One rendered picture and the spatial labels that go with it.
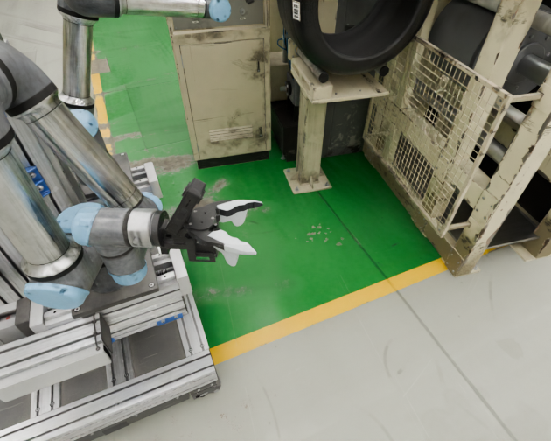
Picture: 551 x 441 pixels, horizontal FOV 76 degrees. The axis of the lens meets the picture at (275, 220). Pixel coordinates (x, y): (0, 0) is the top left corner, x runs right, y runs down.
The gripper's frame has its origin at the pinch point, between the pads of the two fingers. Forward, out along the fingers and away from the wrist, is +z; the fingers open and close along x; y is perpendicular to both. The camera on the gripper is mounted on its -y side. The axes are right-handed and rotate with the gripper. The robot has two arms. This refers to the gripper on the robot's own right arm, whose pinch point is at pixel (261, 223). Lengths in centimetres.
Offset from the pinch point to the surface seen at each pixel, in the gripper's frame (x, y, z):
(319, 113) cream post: -149, 34, 22
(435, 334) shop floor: -50, 101, 75
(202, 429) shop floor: -7, 106, -25
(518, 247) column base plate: -104, 92, 136
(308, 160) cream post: -152, 66, 18
